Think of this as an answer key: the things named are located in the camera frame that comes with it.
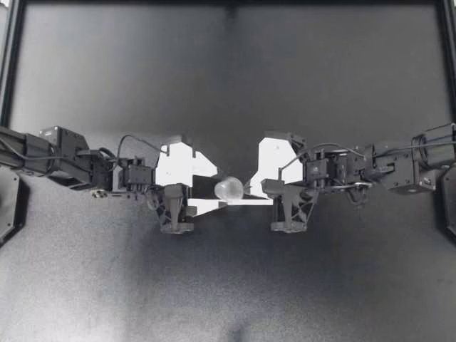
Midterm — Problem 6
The black camera cable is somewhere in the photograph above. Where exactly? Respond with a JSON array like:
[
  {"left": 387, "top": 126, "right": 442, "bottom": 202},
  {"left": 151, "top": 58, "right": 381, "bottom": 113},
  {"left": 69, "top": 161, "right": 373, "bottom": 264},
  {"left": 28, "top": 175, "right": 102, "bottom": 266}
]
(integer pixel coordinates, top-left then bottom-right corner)
[
  {"left": 116, "top": 134, "right": 168, "bottom": 162},
  {"left": 279, "top": 143, "right": 357, "bottom": 179}
]

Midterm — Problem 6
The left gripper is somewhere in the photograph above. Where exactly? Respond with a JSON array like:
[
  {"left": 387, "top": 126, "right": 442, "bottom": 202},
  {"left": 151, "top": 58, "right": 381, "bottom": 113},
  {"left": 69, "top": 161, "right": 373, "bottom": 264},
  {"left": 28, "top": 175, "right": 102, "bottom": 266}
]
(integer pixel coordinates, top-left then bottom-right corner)
[{"left": 117, "top": 149, "right": 229, "bottom": 235}]

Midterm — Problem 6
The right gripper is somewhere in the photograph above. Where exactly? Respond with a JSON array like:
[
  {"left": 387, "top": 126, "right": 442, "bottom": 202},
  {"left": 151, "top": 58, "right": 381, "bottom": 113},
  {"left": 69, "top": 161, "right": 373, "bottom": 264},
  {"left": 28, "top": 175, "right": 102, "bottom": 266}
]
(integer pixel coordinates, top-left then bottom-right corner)
[{"left": 227, "top": 148, "right": 357, "bottom": 233}]

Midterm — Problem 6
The clear plastic cup with lid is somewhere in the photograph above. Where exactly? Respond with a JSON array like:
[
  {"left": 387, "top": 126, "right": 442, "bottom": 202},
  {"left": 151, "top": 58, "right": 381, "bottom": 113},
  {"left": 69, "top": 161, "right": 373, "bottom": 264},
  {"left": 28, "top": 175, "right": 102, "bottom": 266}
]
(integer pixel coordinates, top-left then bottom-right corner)
[{"left": 214, "top": 175, "right": 245, "bottom": 202}]

